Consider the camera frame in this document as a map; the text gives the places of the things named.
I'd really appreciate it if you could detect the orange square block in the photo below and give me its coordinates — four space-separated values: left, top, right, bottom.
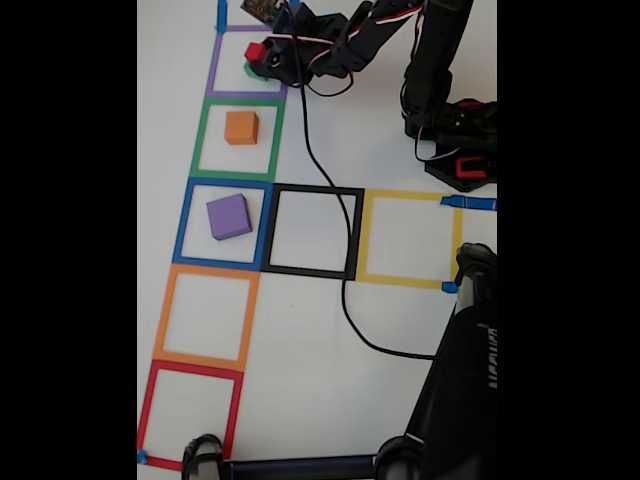
224 110 260 146

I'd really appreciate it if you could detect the large purple square block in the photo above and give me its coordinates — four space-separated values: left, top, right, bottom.
206 193 253 243

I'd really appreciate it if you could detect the black tripod stand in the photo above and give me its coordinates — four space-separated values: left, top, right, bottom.
181 242 498 480

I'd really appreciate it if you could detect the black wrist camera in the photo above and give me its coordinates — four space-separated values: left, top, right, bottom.
264 44 315 89

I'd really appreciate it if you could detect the purple square frame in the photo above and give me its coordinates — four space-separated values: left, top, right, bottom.
204 24 296 101

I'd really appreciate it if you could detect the black camera cable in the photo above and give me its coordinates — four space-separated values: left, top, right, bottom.
287 0 442 360

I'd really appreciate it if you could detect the green square frame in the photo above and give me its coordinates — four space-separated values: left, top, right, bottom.
189 97 286 182

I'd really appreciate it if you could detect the blue square frame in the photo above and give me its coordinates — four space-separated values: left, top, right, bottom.
172 177 275 273

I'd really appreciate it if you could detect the black square frame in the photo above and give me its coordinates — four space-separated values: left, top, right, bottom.
259 182 365 281

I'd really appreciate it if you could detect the yellow square frame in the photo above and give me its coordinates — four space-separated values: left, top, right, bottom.
355 188 464 291

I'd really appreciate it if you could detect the orange square frame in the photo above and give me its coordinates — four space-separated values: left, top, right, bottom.
153 263 262 372

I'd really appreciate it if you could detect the red square frame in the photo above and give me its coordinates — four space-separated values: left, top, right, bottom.
137 358 245 472

